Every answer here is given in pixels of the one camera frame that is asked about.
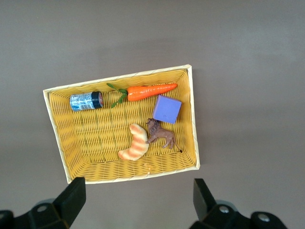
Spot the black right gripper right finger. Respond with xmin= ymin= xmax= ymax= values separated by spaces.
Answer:
xmin=190 ymin=178 xmax=289 ymax=229

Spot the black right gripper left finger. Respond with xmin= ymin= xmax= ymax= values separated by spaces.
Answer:
xmin=0 ymin=177 xmax=87 ymax=229

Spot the yellow woven basket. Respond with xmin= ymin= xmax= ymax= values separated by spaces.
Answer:
xmin=42 ymin=63 xmax=200 ymax=185

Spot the brown toy lion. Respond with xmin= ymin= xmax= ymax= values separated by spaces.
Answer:
xmin=145 ymin=118 xmax=183 ymax=154

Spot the striped toy croissant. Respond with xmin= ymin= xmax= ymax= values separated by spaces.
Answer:
xmin=117 ymin=123 xmax=148 ymax=161

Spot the blue can with black lid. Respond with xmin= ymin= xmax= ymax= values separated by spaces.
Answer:
xmin=70 ymin=91 xmax=104 ymax=112

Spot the purple foam block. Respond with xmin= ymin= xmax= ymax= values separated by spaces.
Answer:
xmin=152 ymin=94 xmax=182 ymax=124

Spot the orange toy carrot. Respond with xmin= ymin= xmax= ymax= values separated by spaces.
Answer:
xmin=106 ymin=83 xmax=178 ymax=109

